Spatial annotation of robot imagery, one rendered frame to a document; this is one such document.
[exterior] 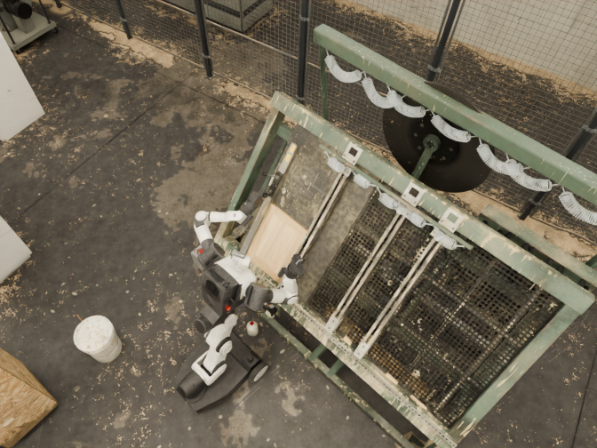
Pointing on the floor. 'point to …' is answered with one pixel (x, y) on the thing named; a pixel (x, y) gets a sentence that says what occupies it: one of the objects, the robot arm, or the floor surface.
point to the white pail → (98, 339)
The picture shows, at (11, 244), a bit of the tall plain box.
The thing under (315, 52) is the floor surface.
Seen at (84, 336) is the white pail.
